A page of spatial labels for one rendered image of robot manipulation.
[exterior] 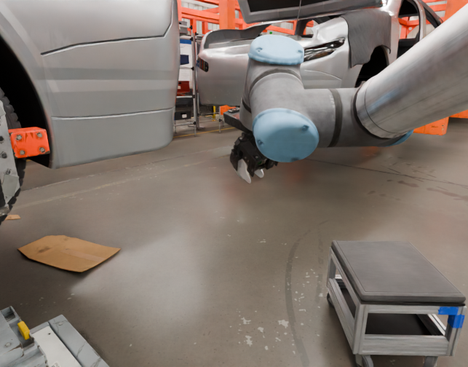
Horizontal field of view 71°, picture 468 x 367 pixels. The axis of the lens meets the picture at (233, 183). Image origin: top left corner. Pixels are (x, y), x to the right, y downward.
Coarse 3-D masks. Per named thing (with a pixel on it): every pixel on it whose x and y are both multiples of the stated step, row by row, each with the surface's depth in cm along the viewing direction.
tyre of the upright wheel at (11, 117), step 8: (0, 88) 88; (0, 96) 88; (8, 104) 90; (8, 112) 90; (8, 120) 90; (16, 120) 92; (8, 128) 90; (16, 128) 92; (16, 160) 94; (24, 160) 96; (16, 168) 94; (24, 168) 96; (24, 176) 97; (16, 192) 95; (0, 216) 93; (0, 224) 94
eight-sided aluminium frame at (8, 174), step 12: (0, 108) 81; (0, 120) 82; (0, 132) 82; (0, 144) 83; (0, 156) 83; (12, 156) 85; (0, 168) 84; (12, 168) 86; (12, 180) 86; (12, 192) 87
